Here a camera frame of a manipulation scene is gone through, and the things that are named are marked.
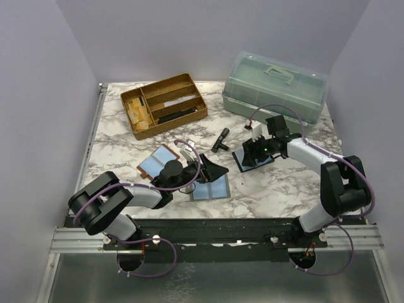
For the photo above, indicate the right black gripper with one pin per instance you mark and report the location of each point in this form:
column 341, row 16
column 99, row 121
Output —
column 251, row 152

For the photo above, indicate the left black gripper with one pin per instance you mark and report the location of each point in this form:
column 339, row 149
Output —
column 213, row 173

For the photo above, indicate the grey card holder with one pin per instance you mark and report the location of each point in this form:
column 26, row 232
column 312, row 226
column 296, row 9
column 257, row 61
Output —
column 218, row 189

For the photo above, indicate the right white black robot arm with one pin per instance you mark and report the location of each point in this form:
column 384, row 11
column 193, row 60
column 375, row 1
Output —
column 343, row 186

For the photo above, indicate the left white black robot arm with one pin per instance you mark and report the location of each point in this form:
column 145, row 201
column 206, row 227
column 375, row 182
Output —
column 97, row 207

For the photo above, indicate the brown blue open card holder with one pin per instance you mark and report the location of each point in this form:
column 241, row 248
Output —
column 151, row 166

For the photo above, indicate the white card in tray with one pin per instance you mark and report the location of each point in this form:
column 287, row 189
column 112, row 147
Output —
column 179, row 100

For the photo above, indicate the black T-shaped tool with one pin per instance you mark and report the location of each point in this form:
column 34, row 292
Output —
column 219, row 142

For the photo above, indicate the black item in tray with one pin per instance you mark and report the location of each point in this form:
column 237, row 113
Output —
column 176, row 115

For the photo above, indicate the green clear-lid storage box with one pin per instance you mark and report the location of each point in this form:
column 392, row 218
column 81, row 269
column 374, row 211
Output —
column 264, row 87

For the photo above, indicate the brown woven organizer tray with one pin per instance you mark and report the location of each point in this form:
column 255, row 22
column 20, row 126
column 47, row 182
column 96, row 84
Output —
column 163, row 105

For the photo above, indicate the yellow packets in tray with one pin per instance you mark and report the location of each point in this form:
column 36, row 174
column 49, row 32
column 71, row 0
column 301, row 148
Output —
column 138, row 114

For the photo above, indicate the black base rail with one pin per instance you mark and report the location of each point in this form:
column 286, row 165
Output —
column 216, row 241

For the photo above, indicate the aluminium side rail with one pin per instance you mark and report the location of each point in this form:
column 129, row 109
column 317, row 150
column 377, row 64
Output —
column 91, row 137

